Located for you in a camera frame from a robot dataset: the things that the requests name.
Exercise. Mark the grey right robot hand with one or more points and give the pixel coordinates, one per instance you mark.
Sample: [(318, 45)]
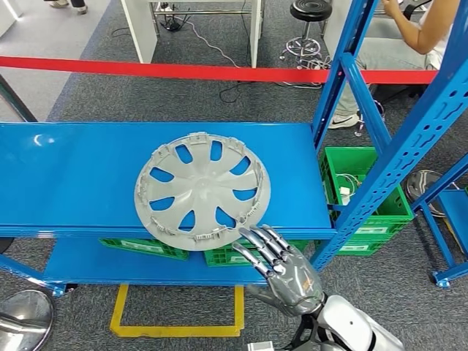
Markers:
[(296, 286)]

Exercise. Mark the white desk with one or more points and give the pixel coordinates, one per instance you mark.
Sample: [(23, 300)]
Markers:
[(140, 29)]

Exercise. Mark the green plastic crate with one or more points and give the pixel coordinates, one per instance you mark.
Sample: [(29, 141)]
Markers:
[(146, 247), (223, 256), (356, 248), (351, 157)]

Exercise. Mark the black camera bracket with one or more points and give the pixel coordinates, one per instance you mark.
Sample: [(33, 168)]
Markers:
[(303, 334)]

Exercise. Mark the black round stool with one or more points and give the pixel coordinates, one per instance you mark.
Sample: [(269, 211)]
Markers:
[(310, 9)]

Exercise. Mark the chrome round floor base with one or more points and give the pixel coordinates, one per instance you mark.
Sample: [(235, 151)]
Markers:
[(420, 186)]

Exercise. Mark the red barrier belt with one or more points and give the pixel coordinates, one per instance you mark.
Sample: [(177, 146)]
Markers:
[(146, 69)]

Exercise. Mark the blue metal shelf rack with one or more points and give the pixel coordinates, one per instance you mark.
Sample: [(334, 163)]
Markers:
[(73, 174), (455, 213)]

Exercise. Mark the black office chair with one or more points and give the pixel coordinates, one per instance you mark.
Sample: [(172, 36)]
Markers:
[(395, 92)]

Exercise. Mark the grey plastic wheel cover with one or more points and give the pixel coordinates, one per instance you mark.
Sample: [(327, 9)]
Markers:
[(201, 189)]

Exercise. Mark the black power strip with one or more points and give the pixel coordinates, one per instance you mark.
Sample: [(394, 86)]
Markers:
[(171, 23)]

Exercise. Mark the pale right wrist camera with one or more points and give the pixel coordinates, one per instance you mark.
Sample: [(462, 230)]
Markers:
[(260, 347)]

